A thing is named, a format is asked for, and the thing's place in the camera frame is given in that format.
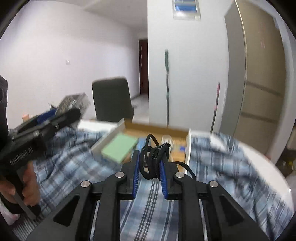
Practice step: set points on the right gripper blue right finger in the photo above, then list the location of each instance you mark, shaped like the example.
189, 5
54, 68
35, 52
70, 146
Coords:
206, 211

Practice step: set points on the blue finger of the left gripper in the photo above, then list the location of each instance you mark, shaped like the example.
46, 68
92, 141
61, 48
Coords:
36, 120

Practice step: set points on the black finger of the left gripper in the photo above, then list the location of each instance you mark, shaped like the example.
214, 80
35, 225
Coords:
48, 128

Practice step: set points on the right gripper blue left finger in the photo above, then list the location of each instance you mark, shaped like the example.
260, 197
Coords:
92, 210

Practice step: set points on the yellow cigarette pack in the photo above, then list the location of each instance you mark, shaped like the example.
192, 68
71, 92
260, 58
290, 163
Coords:
177, 153

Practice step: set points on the green sticky note pad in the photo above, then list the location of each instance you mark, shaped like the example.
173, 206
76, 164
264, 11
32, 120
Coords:
119, 147

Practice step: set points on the blue packet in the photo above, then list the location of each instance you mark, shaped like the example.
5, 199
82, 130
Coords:
141, 144

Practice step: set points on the person's left hand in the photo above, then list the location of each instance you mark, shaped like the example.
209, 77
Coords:
30, 192

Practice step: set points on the pink cup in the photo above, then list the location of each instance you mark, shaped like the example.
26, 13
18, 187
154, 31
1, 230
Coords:
25, 117

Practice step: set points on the grey patterned box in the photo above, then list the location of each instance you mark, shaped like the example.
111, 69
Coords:
79, 101

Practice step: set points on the white cardboard tray box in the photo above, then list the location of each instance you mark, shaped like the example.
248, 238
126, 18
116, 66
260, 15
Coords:
143, 136

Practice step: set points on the dark office chair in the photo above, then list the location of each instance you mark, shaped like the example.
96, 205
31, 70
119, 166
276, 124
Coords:
112, 100

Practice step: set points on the blue plaid cloth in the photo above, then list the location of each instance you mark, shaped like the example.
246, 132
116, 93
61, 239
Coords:
68, 161

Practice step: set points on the dark red door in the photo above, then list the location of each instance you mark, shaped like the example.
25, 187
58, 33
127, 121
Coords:
143, 66

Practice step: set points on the gold refrigerator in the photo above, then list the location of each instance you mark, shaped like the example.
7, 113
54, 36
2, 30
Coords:
259, 77

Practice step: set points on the grey electrical panel box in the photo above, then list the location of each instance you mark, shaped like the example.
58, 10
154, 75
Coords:
186, 10

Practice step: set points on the green mop handle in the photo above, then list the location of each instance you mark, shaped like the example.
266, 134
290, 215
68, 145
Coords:
167, 86

